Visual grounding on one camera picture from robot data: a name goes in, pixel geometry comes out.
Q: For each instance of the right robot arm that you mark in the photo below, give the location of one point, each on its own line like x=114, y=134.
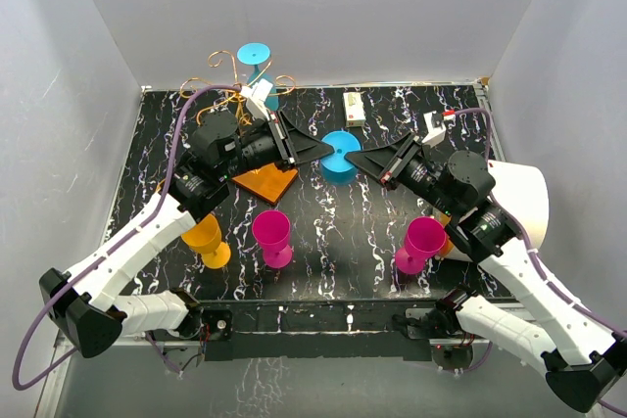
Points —
x=580, y=356

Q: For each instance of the small white box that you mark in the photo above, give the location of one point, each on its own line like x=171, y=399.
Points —
x=354, y=109

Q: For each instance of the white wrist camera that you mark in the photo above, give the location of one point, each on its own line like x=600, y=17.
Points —
x=436, y=127
x=255, y=96

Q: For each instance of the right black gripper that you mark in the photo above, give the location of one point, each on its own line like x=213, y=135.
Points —
x=378, y=162

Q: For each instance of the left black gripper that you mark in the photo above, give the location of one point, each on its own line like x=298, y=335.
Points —
x=307, y=148

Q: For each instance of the black front mounting rail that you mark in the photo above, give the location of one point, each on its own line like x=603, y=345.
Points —
x=311, y=329

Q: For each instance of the orange wine glass rear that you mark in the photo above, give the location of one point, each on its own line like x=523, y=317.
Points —
x=160, y=186

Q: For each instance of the gold wire glass rack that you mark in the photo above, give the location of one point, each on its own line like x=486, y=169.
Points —
x=267, y=182

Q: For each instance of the blue wine glass front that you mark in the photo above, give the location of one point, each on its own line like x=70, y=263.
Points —
x=335, y=168

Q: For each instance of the white bucket orange lid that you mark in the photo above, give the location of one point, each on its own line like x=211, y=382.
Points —
x=524, y=193

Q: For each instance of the blue wine glass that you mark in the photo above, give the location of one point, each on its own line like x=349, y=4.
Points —
x=257, y=55
x=335, y=168

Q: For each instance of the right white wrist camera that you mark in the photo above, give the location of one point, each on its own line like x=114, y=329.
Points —
x=436, y=127

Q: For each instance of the orange wine glass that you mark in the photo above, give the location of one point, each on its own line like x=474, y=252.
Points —
x=160, y=186
x=205, y=239

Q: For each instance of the orange wine glass front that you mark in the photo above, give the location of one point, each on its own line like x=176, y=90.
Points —
x=205, y=239

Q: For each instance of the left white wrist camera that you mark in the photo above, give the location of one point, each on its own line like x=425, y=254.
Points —
x=255, y=96

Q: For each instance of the pink wine glass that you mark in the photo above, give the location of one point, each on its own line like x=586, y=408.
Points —
x=272, y=230
x=425, y=238

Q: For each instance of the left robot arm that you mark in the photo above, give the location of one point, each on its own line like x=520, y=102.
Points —
x=88, y=304

